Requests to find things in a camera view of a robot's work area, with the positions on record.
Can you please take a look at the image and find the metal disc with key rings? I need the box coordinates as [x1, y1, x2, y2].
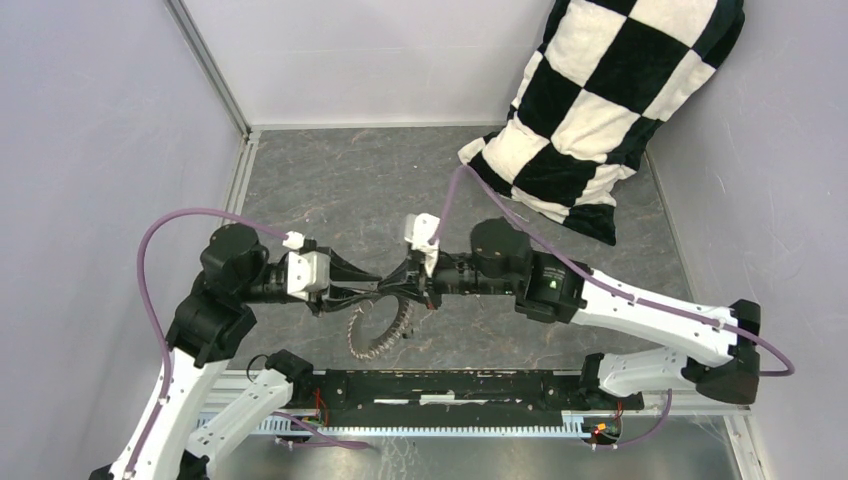
[347, 295, 415, 361]

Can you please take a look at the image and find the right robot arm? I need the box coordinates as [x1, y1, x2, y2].
[378, 214, 761, 408]

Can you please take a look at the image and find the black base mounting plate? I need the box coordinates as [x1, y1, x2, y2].
[284, 370, 645, 427]

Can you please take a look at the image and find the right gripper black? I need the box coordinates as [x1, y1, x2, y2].
[378, 248, 516, 309]

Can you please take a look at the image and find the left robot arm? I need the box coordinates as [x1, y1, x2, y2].
[92, 215, 374, 479]

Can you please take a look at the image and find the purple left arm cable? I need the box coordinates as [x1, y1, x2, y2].
[122, 207, 372, 475]

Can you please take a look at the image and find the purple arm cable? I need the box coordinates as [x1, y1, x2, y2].
[429, 164, 796, 450]
[122, 207, 372, 475]

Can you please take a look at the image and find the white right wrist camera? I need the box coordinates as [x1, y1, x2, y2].
[403, 213, 441, 278]

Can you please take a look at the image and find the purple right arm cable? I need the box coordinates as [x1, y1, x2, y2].
[429, 164, 796, 450]

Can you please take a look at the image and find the black and white checkered pillow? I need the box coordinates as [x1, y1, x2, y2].
[458, 0, 746, 245]

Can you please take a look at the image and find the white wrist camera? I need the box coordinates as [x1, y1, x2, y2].
[283, 231, 330, 301]
[403, 213, 441, 278]

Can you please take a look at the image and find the aluminium corner post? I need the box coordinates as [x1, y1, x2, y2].
[164, 0, 252, 138]

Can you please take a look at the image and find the white slotted cable duct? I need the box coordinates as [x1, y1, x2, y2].
[252, 416, 590, 440]

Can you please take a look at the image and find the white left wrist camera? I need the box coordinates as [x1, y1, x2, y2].
[283, 231, 330, 301]

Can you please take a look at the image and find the aluminium frame rail front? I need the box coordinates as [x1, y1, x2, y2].
[150, 369, 753, 417]

